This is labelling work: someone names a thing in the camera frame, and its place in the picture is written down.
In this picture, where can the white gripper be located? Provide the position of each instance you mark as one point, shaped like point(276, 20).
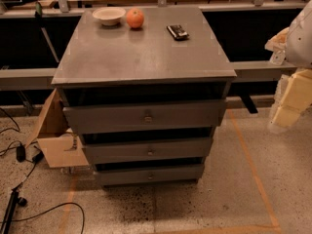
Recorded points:
point(300, 39)

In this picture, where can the grey drawer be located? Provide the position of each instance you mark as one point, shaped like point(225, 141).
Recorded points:
point(148, 150)
point(149, 175)
point(116, 118)

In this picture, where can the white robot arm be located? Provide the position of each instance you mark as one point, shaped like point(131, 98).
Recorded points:
point(298, 51)

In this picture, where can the grey drawer cabinet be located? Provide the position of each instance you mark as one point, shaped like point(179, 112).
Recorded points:
point(120, 65)

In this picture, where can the grey top drawer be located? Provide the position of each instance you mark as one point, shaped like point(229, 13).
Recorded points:
point(116, 118)

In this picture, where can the grey bottom drawer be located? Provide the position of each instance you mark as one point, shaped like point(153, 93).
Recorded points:
point(149, 175)

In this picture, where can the open cardboard box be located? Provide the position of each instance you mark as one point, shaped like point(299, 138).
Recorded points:
point(60, 146)

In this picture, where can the black snack packet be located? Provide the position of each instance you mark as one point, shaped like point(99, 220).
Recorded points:
point(178, 32)

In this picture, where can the orange fruit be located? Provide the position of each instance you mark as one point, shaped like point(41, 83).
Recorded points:
point(135, 18)

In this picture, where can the white bowl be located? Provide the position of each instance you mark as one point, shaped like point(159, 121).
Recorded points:
point(109, 16)

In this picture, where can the black power adapter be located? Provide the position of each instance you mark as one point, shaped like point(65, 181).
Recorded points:
point(20, 153)

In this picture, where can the black tripod stand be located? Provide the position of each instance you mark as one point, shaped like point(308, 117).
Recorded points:
point(15, 200)

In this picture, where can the grey metal rail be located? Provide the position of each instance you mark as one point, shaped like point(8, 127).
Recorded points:
point(41, 78)

